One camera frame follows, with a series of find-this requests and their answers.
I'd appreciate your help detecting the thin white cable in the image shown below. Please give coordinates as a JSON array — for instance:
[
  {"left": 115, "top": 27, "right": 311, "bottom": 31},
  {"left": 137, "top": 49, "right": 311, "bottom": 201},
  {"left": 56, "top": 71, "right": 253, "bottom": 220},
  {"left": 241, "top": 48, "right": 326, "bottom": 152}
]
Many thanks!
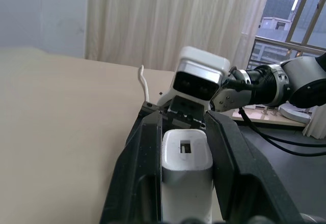
[{"left": 138, "top": 65, "right": 151, "bottom": 103}]

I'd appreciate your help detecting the beige window frame with railing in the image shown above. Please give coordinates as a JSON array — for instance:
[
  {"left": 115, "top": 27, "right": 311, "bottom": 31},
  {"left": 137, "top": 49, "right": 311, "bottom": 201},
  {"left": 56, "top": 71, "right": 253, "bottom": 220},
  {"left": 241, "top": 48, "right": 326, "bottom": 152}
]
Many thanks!
[{"left": 248, "top": 0, "right": 326, "bottom": 70}]

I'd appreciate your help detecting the white charger plug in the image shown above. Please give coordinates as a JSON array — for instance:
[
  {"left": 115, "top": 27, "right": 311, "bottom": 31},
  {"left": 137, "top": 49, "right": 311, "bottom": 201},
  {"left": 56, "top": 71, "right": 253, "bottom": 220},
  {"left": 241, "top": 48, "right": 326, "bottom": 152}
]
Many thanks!
[{"left": 161, "top": 129, "right": 215, "bottom": 224}]

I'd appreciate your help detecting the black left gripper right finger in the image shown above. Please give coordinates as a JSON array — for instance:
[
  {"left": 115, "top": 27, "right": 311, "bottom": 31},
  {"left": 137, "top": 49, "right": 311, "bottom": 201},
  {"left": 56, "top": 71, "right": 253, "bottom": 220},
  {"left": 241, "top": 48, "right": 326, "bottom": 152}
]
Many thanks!
[{"left": 204, "top": 110, "right": 304, "bottom": 224}]

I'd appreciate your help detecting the cream pleated curtain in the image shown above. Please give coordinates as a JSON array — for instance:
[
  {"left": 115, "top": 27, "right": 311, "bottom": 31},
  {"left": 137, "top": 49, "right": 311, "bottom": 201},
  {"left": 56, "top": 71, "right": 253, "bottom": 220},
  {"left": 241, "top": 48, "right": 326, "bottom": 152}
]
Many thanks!
[{"left": 85, "top": 0, "right": 274, "bottom": 72}]

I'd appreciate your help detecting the light wooden board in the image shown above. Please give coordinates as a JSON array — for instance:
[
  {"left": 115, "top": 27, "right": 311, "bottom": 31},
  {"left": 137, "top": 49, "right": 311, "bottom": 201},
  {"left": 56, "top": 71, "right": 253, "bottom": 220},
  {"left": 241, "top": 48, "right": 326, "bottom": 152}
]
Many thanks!
[{"left": 231, "top": 106, "right": 308, "bottom": 128}]

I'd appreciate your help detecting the black side desk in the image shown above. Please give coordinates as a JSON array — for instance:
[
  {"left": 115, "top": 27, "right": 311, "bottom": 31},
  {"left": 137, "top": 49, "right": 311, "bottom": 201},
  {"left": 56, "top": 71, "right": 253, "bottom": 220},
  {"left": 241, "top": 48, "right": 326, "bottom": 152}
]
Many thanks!
[{"left": 235, "top": 124, "right": 326, "bottom": 224}]

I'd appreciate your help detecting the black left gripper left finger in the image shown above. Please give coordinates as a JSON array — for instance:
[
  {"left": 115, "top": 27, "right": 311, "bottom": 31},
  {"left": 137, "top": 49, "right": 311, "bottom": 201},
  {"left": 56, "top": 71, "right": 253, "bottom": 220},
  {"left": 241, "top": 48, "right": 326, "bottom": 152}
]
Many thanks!
[{"left": 99, "top": 111, "right": 164, "bottom": 224}]

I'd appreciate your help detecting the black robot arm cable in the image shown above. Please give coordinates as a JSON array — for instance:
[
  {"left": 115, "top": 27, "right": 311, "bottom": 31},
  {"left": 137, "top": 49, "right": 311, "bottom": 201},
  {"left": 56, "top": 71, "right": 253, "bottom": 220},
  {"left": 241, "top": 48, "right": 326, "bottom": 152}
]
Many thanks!
[{"left": 222, "top": 67, "right": 326, "bottom": 156}]

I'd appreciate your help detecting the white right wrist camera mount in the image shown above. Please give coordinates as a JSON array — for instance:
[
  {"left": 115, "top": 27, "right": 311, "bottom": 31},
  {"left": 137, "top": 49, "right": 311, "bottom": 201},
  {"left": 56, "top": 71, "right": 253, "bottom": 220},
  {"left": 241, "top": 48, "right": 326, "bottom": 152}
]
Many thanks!
[{"left": 156, "top": 46, "right": 231, "bottom": 116}]

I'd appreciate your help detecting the white round stand base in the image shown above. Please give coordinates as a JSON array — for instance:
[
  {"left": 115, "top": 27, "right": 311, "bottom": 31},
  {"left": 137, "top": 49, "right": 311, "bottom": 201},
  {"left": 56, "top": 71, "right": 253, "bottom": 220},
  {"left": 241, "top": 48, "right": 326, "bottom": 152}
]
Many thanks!
[{"left": 278, "top": 102, "right": 313, "bottom": 123}]

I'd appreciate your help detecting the dark high-rise building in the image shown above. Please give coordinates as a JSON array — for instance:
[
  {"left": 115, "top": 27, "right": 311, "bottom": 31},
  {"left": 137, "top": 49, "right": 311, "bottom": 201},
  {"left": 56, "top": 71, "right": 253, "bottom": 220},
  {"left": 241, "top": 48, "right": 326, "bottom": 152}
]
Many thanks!
[{"left": 262, "top": 0, "right": 300, "bottom": 21}]

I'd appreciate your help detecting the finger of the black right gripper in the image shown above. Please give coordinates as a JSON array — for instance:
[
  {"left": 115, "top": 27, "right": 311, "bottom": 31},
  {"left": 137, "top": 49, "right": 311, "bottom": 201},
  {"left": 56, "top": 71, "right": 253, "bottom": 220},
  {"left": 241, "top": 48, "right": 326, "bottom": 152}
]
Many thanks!
[{"left": 139, "top": 101, "right": 164, "bottom": 120}]

